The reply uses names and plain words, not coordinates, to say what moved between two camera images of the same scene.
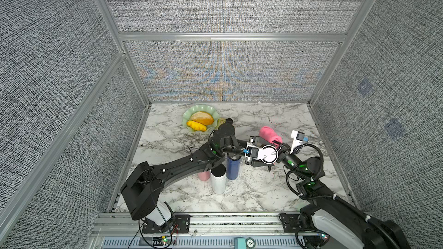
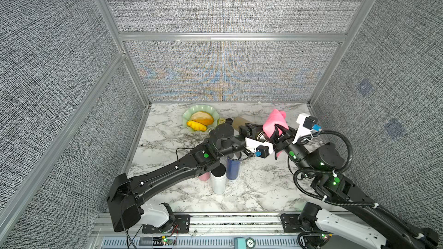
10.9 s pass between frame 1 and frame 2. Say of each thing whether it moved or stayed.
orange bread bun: stayed
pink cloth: moved
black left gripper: moved
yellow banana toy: stayed
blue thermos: stayed
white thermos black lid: stayed
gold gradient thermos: moved
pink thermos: stayed
